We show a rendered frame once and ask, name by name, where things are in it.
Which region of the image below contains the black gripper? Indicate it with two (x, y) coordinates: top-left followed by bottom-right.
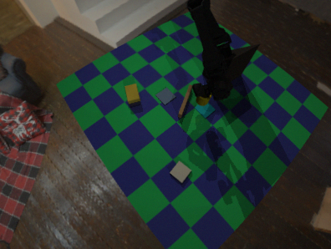
(192, 78), (233, 98)

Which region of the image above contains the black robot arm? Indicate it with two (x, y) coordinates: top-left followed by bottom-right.
(186, 0), (233, 101)

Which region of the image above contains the yellow flat block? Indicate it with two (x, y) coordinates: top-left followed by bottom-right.
(125, 84), (140, 104)

